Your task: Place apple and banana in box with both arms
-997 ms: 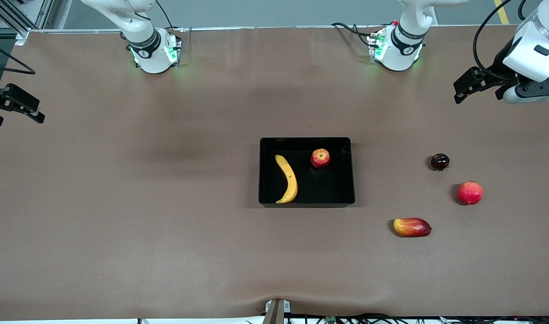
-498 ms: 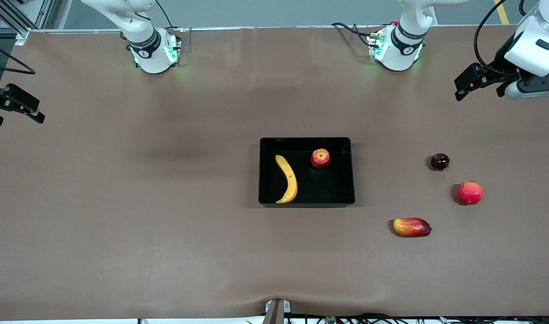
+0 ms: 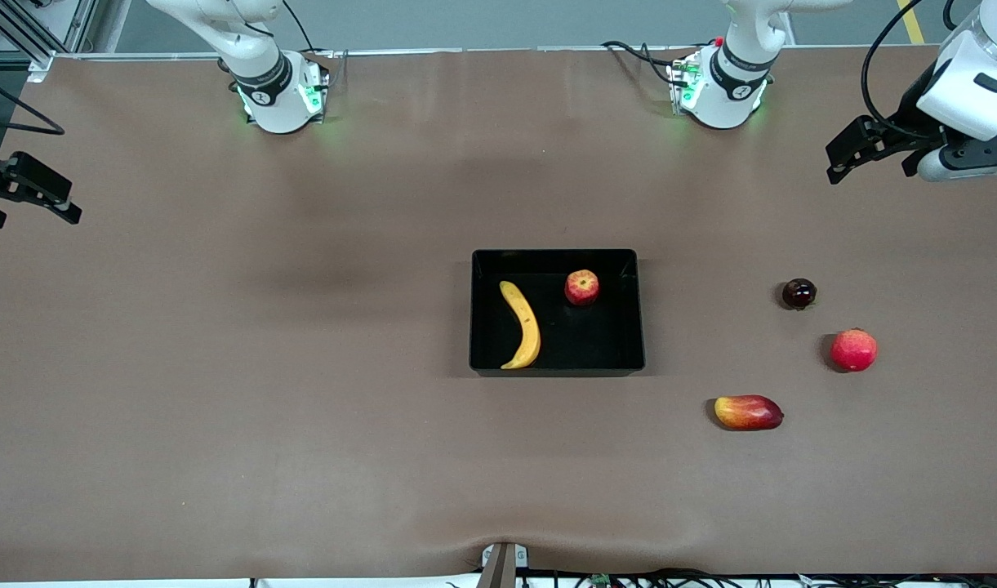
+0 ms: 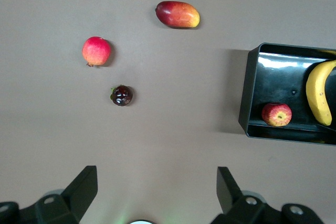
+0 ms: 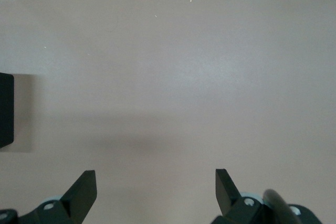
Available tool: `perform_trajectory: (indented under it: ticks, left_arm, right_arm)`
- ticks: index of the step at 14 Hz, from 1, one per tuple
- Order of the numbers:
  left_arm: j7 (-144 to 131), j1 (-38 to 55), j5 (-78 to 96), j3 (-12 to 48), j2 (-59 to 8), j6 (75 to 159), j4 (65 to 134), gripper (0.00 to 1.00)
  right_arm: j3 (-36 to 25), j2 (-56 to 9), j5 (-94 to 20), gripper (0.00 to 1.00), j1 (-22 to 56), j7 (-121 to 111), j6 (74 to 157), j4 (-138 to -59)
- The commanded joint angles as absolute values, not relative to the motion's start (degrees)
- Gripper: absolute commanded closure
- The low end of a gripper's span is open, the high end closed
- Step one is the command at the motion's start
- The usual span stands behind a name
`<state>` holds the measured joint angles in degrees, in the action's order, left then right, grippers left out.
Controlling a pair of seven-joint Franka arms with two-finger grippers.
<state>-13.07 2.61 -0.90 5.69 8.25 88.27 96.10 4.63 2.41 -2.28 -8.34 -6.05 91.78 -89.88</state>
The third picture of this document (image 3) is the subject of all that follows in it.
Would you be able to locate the aluminium frame profile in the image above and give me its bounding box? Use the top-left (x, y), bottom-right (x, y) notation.
top-left (0, 0), bottom-right (99, 82)

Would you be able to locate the black plastic box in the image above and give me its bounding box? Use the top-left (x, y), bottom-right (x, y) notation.
top-left (469, 248), bottom-right (647, 378)

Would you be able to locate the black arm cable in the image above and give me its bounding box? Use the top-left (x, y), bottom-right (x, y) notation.
top-left (0, 72), bottom-right (65, 136)
top-left (861, 0), bottom-right (948, 138)

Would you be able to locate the black left base cable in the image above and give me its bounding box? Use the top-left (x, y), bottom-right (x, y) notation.
top-left (601, 39), bottom-right (683, 87)

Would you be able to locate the red yellow mango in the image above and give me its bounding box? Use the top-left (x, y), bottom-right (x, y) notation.
top-left (714, 394), bottom-right (785, 432)

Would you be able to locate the table cover sheet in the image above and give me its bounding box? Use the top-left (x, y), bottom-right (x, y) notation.
top-left (0, 45), bottom-right (997, 582)

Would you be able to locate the black right base cable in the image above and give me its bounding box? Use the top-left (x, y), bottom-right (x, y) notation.
top-left (282, 0), bottom-right (336, 58)

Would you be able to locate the metal table edge clamp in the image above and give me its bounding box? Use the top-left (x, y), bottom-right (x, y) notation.
top-left (480, 541), bottom-right (530, 588)

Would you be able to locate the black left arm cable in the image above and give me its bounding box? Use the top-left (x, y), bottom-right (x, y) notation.
top-left (861, 0), bottom-right (948, 138)

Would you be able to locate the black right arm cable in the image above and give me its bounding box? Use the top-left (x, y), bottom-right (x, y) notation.
top-left (0, 72), bottom-right (65, 136)

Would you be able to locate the black base cable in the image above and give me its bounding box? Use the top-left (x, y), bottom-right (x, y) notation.
top-left (282, 0), bottom-right (336, 58)
top-left (601, 39), bottom-right (683, 87)

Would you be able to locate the small red yellow apple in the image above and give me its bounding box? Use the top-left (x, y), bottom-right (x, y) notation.
top-left (564, 269), bottom-right (601, 307)

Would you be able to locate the yellow banana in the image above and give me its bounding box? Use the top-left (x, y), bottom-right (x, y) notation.
top-left (499, 280), bottom-right (542, 371)

